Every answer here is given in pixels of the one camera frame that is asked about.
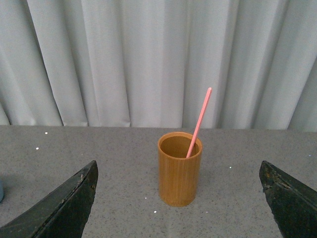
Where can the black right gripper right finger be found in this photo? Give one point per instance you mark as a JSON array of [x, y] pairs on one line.
[[292, 203]]

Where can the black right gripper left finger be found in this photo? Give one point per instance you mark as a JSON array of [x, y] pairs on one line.
[[61, 214]]

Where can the blue plastic cup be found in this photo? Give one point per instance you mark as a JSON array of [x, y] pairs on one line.
[[1, 191]]

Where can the pink chopstick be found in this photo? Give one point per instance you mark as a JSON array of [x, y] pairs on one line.
[[199, 122]]

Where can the bamboo chopstick holder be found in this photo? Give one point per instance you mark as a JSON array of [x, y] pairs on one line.
[[178, 175]]

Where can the white curtain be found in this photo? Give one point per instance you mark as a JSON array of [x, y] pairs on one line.
[[148, 63]]

